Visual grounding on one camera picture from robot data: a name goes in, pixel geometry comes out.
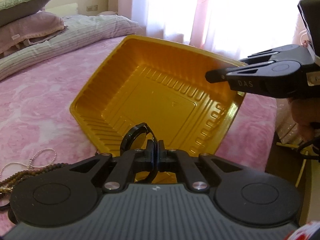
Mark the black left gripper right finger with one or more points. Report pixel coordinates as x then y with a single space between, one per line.
183 166

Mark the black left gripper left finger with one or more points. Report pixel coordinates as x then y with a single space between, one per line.
130 163

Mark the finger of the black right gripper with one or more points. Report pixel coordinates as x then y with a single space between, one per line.
217 75

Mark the person's right hand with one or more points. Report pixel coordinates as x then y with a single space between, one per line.
305 112

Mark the pink sheer curtain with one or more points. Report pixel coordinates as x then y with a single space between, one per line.
234 28

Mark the pink floral bedspread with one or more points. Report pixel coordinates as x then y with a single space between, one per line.
37 126

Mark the pink cushion by curtain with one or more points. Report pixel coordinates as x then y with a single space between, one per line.
107 13

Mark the grey striped quilt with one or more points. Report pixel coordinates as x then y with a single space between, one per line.
81 31

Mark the mauve pillow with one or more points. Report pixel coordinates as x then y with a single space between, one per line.
29 31

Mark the grey green pillow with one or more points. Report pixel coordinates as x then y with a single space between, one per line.
12 10

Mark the wall power socket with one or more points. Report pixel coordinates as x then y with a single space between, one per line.
92 7

